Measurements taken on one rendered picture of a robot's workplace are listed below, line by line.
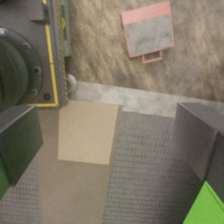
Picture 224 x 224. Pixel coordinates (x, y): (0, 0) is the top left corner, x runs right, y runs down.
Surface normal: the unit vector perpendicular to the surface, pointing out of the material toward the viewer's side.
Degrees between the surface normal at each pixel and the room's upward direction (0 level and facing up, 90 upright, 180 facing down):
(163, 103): 0
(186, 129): 90
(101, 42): 0
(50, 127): 0
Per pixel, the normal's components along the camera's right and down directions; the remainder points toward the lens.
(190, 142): -1.00, 0.02
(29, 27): 0.04, 0.35
